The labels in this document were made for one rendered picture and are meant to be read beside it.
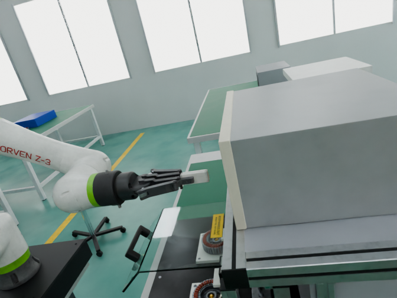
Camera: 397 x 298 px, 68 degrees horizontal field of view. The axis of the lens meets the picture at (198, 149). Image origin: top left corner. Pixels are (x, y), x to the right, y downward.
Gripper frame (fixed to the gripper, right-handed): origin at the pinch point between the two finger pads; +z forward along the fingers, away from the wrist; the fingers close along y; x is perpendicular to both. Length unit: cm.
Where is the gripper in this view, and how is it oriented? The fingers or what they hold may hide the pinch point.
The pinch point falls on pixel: (194, 177)
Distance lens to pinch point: 75.8
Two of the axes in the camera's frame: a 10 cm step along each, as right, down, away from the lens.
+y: -1.3, 4.0, -9.1
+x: -2.1, -9.1, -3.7
